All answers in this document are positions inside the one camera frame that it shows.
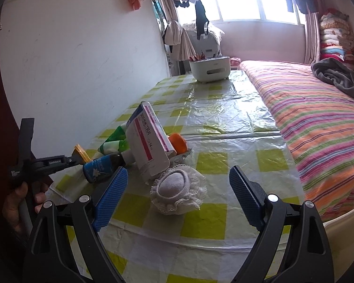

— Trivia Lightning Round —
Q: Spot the silver foil wrapper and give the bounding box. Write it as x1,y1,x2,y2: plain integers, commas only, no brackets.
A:
174,147,194,162

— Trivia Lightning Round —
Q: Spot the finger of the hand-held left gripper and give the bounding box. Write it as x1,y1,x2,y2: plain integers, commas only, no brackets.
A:
43,155,76,173

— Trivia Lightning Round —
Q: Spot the white lace cloth cover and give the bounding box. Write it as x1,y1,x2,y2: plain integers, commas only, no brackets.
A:
150,166,207,216

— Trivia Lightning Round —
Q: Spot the green white packet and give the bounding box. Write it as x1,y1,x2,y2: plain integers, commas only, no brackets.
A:
98,125,131,157

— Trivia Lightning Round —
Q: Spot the white desk caddy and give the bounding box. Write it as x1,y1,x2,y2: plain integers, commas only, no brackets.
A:
189,56,231,82

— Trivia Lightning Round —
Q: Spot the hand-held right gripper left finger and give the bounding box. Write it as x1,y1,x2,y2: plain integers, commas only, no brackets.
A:
24,166,128,283

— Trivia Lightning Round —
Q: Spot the orange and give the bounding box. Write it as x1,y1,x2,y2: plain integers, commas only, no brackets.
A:
168,133,188,154

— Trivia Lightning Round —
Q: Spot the beige curtain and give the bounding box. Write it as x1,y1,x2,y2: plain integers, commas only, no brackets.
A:
304,9,322,65
155,0,197,62

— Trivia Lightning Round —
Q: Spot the grey crumpled blanket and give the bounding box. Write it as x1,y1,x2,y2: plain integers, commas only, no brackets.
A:
311,57,354,99

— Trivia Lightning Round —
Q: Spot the white appliance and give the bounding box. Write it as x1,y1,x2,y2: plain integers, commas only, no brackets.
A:
183,22,225,58

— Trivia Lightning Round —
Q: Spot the stack of folded quilts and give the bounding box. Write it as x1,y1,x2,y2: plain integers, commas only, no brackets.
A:
319,10,354,65

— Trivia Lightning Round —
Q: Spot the bed with striped sheet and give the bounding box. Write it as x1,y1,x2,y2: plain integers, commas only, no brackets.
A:
239,60,354,221

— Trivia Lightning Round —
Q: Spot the person's left hand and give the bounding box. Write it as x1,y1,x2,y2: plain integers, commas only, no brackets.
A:
2,180,51,236

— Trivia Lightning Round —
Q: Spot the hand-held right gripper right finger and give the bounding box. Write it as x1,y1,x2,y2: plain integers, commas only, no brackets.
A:
229,165,334,283

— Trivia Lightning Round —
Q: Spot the blue label dark bottle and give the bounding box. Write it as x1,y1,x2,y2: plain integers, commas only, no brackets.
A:
83,153,126,183

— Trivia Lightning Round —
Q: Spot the dark red wooden door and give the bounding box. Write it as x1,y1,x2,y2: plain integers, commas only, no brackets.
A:
0,9,27,283

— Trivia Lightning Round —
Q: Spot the black hanging garment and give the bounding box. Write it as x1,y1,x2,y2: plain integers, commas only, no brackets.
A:
195,0,211,40

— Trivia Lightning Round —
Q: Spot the teal hanging cloth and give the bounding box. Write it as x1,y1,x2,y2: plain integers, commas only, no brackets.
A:
152,0,166,25

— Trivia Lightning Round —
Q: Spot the yellow wrapper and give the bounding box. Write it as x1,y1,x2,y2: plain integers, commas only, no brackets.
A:
72,144,93,166

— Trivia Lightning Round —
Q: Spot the white pink medicine box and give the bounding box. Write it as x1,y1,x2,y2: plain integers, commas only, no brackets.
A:
126,101,177,182

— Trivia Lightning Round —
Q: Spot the window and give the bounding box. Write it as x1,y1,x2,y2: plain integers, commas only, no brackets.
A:
171,0,307,25

